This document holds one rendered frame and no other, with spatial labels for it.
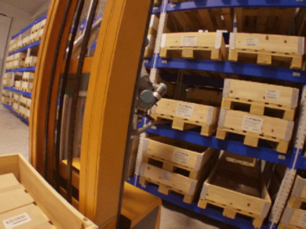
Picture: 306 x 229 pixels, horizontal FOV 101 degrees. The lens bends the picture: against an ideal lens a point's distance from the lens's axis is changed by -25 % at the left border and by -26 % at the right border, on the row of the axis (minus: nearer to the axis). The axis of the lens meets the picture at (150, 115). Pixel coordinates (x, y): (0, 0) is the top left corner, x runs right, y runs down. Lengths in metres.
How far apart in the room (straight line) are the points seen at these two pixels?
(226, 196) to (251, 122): 0.89
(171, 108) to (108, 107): 1.58
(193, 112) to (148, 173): 1.02
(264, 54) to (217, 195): 1.67
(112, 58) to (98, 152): 0.31
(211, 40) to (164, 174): 1.78
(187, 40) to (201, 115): 0.95
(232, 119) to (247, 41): 0.91
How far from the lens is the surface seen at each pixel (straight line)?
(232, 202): 2.13
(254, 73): 2.02
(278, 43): 2.10
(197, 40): 2.16
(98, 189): 0.63
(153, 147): 2.21
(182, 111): 2.02
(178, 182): 2.17
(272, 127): 1.93
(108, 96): 0.54
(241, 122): 1.90
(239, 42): 2.07
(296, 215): 2.28
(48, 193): 0.87
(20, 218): 0.87
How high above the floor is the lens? 1.45
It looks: 5 degrees down
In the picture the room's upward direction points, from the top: 9 degrees clockwise
